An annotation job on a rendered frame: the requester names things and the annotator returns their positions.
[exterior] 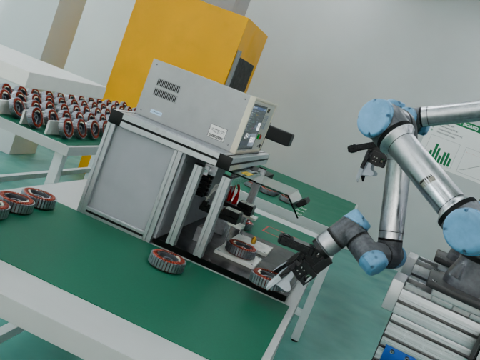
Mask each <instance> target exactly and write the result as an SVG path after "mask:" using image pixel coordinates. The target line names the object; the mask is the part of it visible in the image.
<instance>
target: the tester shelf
mask: <svg viewBox="0 0 480 360"><path fill-rule="evenodd" d="M108 122H110V123H112V124H115V125H117V126H120V127H122V128H125V129H127V130H129V131H132V132H134V133H136V134H139V135H142V136H144V137H146V138H148V139H151V140H153V141H156V142H159V143H160V144H163V145H165V146H168V147H171V148H173V149H176V150H177V151H180V152H182V153H185V154H188V155H189V156H192V157H194V158H197V159H199V160H202V161H205V162H206V163H208V164H211V165H214V166H216V167H219V168H220V169H223V170H225V171H233V170H237V169H243V168H247V167H251V166H258V165H262V164H266V163H267V160H268V158H269V154H268V153H266V152H264V151H261V150H260V151H259V152H254V153H245V154H233V153H231V152H229V151H226V150H224V149H221V148H219V147H217V146H214V145H212V144H209V143H207V142H205V141H202V140H200V139H197V138H194V137H192V136H189V135H188V134H185V133H182V132H180V131H177V130H175V129H173V128H170V127H168V126H165V125H163V124H160V123H158V122H156V121H153V120H151V119H148V118H146V117H143V116H141V115H138V114H135V111H125V110H119V109H112V110H111V113H110V116H109V119H108Z"/></svg>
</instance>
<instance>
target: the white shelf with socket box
mask: <svg viewBox="0 0 480 360"><path fill-rule="evenodd" d="M0 78H3V79H6V80H7V81H10V82H12V83H15V84H17V85H19V86H22V87H24V88H30V89H38V90H43V91H52V92H57V93H62V94H71V95H76V96H85V97H89V98H95V99H103V97H104V94H105V91H106V87H105V86H102V85H101V84H98V83H95V82H93V81H90V80H88V79H85V78H83V77H80V76H77V75H76V74H73V73H71V72H68V71H65V70H63V69H60V68H58V67H56V66H53V65H51V64H48V63H46V62H43V61H40V60H38V59H35V58H34V57H31V56H28V55H26V54H23V53H21V52H19V51H16V50H13V49H10V48H9V47H6V46H4V45H1V44H0Z"/></svg>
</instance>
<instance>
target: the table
mask: <svg viewBox="0 0 480 360"><path fill-rule="evenodd" d="M10 94H11V95H10ZM25 96H28V103H27V105H26V109H25V106H24V103H23V102H26V97H25ZM41 97H42V99H40V98H41ZM0 99H2V100H9V110H10V113H11V114H0V128H2V129H4V130H7V131H9V132H11V133H13V134H16V135H18V136H21V137H23V138H25V139H28V140H29V141H32V142H34V143H36V144H39V145H41V146H44V147H46V148H48V149H51V150H52V151H55V153H54V157H53V159H52V162H51V166H50V168H49V170H48V171H32V172H24V173H15V174H0V182H5V181H18V180H24V179H37V178H44V177H46V180H45V182H44V185H45V184H55V183H58V182H59V179H60V177H61V176H64V175H72V174H84V173H85V176H84V179H88V177H89V173H90V171H91V168H92V165H93V162H94V159H95V156H96V153H97V151H98V148H99V144H100V142H101V139H102V136H103V134H104V130H105V128H106V125H107V122H108V119H109V116H110V113H111V110H112V109H119V110H125V111H136V107H135V108H131V107H130V106H127V104H126V102H125V101H122V102H121V103H120V104H119V103H118V101H112V102H111V101H110V100H109V99H107V100H104V102H102V100H101V99H93V98H89V97H86V98H84V97H83V96H76V98H75V97H74V95H71V94H66V96H65V97H64V95H63V94H62V93H57V92H55V93H54V95H53V94H52V92H51V91H43V92H42V94H41V96H40V93H39V90H38V89H28V91H26V89H25V88H24V87H22V86H15V87H14V92H12V89H11V86H10V85H9V84H8V83H0ZM54 99H55V100H54ZM66 101H67V105H66ZM54 106H57V107H56V111H55V107H54ZM107 107H108V108H107ZM90 109H91V111H90ZM24 110H28V111H27V117H26V118H27V122H28V124H20V123H19V122H20V120H21V116H22V114H23V111H24ZM43 111H44V117H43V114H42V112H43ZM57 113H58V115H57ZM71 114H72V115H71ZM42 117H43V118H42ZM95 117H96V118H95ZM43 120H44V123H45V125H42V124H43ZM48 120H53V121H59V125H58V129H59V134H60V135H56V134H44V132H45V129H46V125H47V123H48ZM72 122H73V123H72ZM85 122H86V123H87V124H85ZM73 133H74V135H73ZM86 134H87V135H86ZM87 155H91V159H90V162H89V165H88V167H81V168H72V169H63V168H64V165H65V163H66V159H67V157H68V156H87Z"/></svg>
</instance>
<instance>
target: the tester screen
mask: <svg viewBox="0 0 480 360"><path fill-rule="evenodd" d="M265 113H266V109H263V108H260V107H257V106H254V107H253V110H252V112H251V116H250V117H249V120H248V123H247V125H246V128H245V130H244V134H243V136H242V138H241V141H248V142H249V139H250V136H251V134H257V133H258V131H255V130H253V129H254V126H255V124H256V122H257V123H261V122H262V120H263V118H264V115H265ZM246 133H249V136H248V138H247V139H244V137H245V134H246ZM247 144H248V143H247ZM248 147H252V146H247V145H239V147H238V148H248Z"/></svg>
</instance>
